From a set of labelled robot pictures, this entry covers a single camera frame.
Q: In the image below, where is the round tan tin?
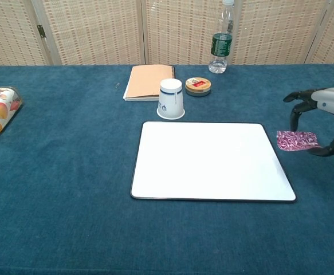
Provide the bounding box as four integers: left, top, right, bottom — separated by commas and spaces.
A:
184, 76, 213, 97

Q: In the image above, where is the clear green-label water bottle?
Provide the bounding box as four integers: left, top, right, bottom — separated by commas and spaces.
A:
208, 0, 234, 74

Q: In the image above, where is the woven bamboo folding screen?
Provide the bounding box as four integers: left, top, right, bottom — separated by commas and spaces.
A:
0, 0, 334, 69

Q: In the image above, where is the pink patterned eraser pad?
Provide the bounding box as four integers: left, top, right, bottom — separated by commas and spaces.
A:
276, 130, 322, 152

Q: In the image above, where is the blue table cloth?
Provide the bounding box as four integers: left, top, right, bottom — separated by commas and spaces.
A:
0, 64, 334, 275

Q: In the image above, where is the tan spiral notebook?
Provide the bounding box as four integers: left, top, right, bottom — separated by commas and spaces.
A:
123, 65, 175, 102

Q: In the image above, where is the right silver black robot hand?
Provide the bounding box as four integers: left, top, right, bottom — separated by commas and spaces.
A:
282, 85, 334, 157

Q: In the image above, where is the upturned white paper cup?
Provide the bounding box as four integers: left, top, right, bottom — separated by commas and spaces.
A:
156, 78, 186, 120

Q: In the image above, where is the white board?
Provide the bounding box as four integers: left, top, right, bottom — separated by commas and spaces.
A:
129, 121, 297, 204

